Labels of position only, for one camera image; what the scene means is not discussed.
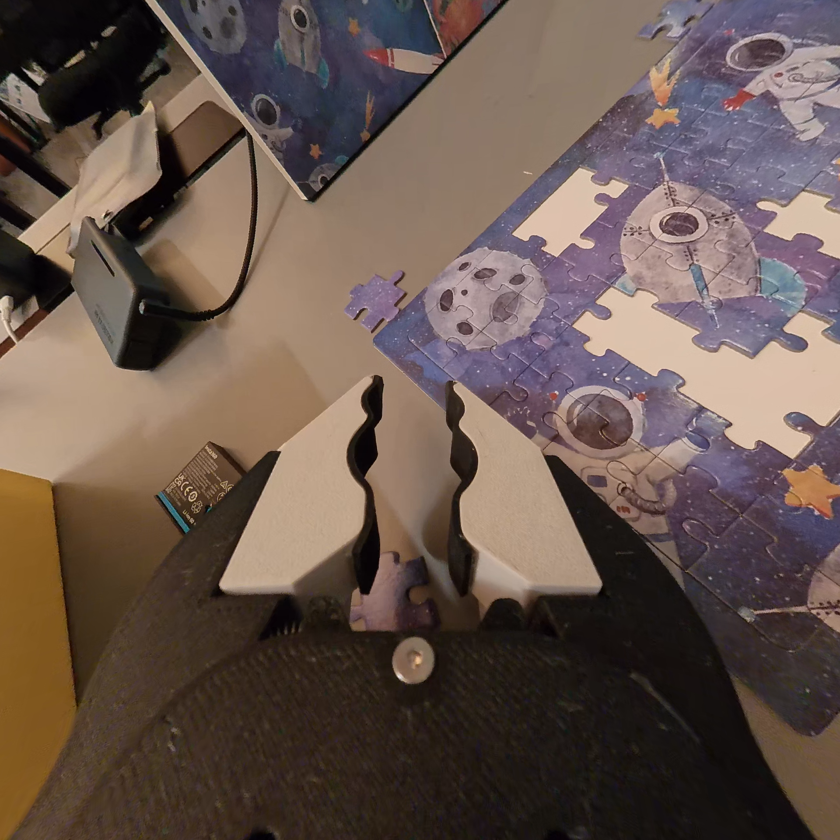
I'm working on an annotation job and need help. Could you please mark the yellow box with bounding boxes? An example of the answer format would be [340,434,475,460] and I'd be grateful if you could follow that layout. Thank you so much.
[0,468,78,840]

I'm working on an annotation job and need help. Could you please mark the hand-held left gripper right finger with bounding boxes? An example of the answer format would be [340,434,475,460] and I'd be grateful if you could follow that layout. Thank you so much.
[445,381,605,616]

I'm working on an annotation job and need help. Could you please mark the blue jigsaw puzzle piece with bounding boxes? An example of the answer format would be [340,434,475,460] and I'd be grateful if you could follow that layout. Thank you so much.
[638,0,713,42]

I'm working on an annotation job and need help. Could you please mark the dark grey charger box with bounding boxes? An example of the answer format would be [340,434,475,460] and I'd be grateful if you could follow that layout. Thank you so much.
[69,217,179,371]

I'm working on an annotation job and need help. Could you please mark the white cloth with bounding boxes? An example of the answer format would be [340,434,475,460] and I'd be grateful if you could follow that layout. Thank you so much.
[66,101,164,253]

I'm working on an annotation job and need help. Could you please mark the black braided cable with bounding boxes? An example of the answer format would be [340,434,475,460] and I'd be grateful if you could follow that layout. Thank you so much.
[140,128,258,322]

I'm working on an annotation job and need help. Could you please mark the space print jigsaw puzzle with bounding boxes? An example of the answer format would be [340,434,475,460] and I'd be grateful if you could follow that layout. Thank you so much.
[373,0,840,739]

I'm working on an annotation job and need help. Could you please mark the space print puzzle box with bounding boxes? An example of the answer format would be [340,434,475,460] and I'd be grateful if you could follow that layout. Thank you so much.
[146,0,509,202]

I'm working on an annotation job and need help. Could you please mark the black office chair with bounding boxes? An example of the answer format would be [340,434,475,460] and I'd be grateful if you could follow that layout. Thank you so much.
[0,0,173,139]

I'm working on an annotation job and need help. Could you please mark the black camera battery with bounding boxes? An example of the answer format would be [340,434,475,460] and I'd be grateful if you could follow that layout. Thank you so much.
[154,441,249,536]

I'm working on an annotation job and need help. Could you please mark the purple jigsaw puzzle piece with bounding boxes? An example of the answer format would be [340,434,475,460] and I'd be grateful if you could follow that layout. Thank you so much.
[343,270,408,324]
[349,551,442,634]

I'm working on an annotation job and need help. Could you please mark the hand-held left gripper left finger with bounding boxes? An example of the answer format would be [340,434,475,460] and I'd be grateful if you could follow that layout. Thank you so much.
[218,375,385,602]

